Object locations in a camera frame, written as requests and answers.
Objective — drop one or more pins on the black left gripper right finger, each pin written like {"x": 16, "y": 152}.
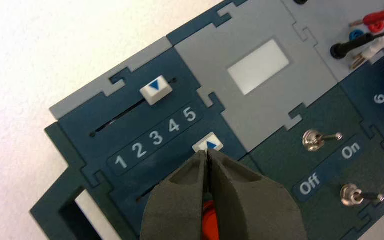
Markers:
{"x": 251, "y": 205}

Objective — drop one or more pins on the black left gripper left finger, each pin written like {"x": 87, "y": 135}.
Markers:
{"x": 178, "y": 205}

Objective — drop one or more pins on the white slider knob blue arrow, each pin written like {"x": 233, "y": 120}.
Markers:
{"x": 156, "y": 90}
{"x": 208, "y": 144}

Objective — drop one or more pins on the red round push button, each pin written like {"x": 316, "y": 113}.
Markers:
{"x": 210, "y": 222}

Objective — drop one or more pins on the dark teal control box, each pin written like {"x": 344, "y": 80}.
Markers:
{"x": 271, "y": 109}

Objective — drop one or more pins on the white rectangular display screen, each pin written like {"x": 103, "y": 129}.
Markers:
{"x": 258, "y": 67}

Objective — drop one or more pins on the blue banana socket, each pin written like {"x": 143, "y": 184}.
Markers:
{"x": 356, "y": 33}

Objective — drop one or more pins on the red banana socket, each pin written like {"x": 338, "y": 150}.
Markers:
{"x": 376, "y": 27}

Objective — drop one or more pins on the silver metal toggle switch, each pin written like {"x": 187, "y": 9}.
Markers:
{"x": 354, "y": 195}
{"x": 316, "y": 140}

